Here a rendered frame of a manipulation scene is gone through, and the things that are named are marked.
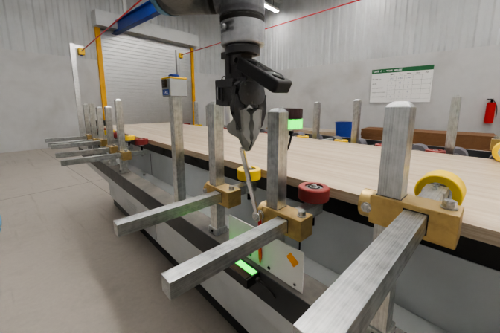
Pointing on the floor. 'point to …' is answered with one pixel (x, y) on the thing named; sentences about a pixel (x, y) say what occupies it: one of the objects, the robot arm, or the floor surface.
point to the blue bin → (343, 128)
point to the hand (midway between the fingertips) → (250, 146)
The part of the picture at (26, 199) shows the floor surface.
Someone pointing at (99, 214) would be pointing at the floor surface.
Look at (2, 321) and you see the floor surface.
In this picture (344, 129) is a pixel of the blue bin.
